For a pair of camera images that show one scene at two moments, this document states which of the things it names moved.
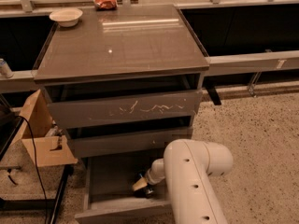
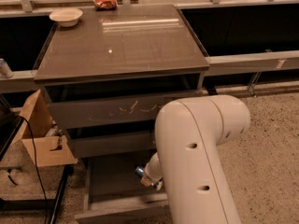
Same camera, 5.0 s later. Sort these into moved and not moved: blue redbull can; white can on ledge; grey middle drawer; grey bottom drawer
Moved: blue redbull can
Not moved: white can on ledge; grey bottom drawer; grey middle drawer
